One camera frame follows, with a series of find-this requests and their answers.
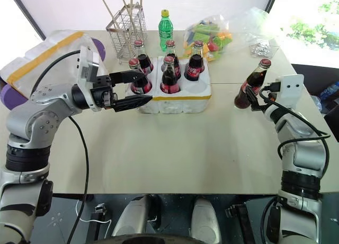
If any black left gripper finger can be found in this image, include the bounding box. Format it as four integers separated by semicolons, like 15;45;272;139
113;95;154;113
109;70;146;86

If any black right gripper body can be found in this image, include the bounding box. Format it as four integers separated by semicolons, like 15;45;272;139
257;91;278;111

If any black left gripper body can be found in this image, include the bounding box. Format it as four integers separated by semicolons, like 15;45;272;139
89;74;119;109

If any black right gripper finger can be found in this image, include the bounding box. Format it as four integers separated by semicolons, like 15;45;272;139
244;85;262;112

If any glass cola bottle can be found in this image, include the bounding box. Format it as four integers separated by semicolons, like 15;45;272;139
233;58;272;110
159;56;182;94
165;40;182;80
183;40;206;82
133;39;155;75
128;58;153;95

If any white foam crate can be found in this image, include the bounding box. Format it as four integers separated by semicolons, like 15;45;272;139
123;55;213;115

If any purple mat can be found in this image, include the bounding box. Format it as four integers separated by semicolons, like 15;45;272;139
0;37;107;112

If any clear bag of metal washers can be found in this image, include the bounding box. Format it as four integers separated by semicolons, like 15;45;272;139
233;6;282;62

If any black case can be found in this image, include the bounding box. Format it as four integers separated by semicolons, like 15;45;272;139
290;63;339;143

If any thin wooden stick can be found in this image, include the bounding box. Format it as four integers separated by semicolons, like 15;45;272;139
136;0;144;32
96;0;120;30
127;0;135;55
118;0;132;21

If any green plastic soda bottle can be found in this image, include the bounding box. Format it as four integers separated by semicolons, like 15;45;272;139
158;9;174;52

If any clear plastic water bottle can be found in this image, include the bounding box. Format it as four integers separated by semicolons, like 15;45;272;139
318;80;339;101

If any white bag yellow tape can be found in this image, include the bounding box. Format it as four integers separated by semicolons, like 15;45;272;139
0;29;107;99

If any bag of colourful blocks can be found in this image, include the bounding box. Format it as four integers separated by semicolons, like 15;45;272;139
183;14;234;62

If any white rounded robot foot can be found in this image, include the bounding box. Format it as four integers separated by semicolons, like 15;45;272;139
111;194;160;237
190;197;222;244

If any black clamp under table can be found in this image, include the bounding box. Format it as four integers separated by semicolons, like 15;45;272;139
91;203;108;244
224;203;255;244

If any dark round robot body rim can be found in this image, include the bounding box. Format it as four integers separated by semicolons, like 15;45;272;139
91;233;256;244

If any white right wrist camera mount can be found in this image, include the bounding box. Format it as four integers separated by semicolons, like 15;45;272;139
274;74;305;107

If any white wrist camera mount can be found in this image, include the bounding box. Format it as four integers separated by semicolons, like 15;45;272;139
76;45;103;112
274;74;305;107

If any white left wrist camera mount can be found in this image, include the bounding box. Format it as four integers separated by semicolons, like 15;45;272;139
76;45;103;112

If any metal wire basket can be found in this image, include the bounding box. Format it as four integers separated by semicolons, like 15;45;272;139
105;1;148;66

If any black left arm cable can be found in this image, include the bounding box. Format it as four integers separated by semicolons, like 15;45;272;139
30;49;90;244

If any black window post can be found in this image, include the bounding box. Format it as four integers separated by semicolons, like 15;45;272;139
264;0;281;14

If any thin white floor cable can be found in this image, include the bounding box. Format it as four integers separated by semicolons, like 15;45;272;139
75;199;113;232

